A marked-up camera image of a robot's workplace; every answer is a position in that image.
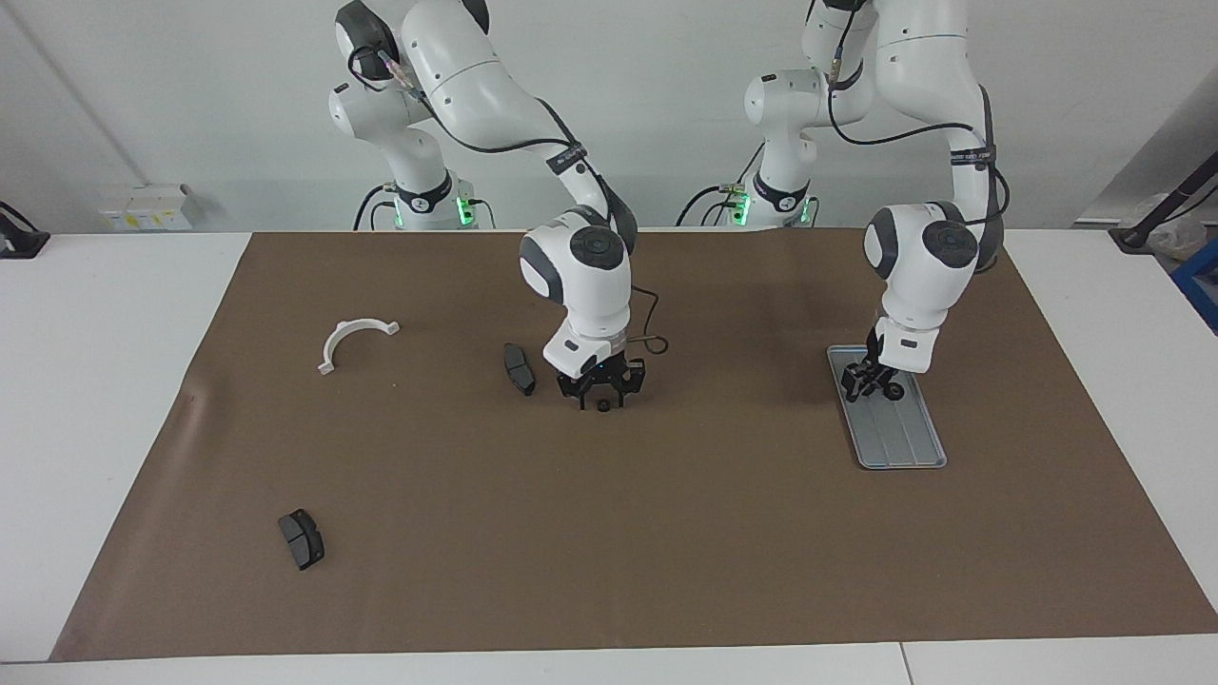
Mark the white curved plastic bracket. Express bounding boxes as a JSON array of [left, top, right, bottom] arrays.
[[318, 319, 402, 376]]

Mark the black stand pole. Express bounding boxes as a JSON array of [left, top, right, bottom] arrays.
[[1109, 152, 1218, 254]]

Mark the dark grey brake pad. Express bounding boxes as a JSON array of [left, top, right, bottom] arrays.
[[278, 509, 325, 572], [502, 342, 538, 397]]

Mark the black base cable bundle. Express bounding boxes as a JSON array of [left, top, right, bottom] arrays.
[[354, 184, 396, 231], [676, 141, 767, 227]]

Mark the black table clamp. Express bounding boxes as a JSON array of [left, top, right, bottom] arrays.
[[0, 202, 50, 260]]

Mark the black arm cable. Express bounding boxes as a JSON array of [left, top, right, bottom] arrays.
[[347, 43, 669, 358], [826, 0, 1012, 277]]

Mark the blue crate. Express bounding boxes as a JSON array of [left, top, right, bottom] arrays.
[[1172, 238, 1218, 334]]

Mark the white wall socket box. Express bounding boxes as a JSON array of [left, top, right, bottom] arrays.
[[100, 184, 196, 232]]

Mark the clear plastic bag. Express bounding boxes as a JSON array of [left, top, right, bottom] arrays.
[[1147, 195, 1218, 263]]

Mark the silver metal tray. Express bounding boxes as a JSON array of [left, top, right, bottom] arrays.
[[826, 344, 949, 471]]

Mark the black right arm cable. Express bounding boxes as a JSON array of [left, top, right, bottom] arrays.
[[347, 43, 669, 358]]

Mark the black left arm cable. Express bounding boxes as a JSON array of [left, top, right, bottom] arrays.
[[826, 0, 1012, 277]]

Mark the brown table mat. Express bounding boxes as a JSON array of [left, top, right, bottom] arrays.
[[49, 226, 1218, 662]]

